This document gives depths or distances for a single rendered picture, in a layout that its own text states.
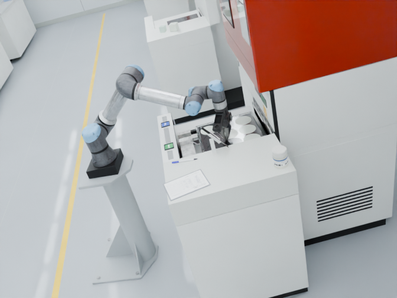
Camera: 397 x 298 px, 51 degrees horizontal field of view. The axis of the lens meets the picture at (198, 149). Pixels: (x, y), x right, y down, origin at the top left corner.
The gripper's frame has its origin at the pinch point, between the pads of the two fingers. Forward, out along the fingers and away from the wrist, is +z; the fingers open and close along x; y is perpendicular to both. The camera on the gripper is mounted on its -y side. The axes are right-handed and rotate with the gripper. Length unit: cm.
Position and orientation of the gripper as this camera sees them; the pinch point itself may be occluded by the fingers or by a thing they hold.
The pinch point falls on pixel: (225, 138)
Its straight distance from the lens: 238.7
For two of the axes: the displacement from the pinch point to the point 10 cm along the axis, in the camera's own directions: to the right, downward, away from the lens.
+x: -9.1, -0.4, 4.1
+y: 3.5, -5.9, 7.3
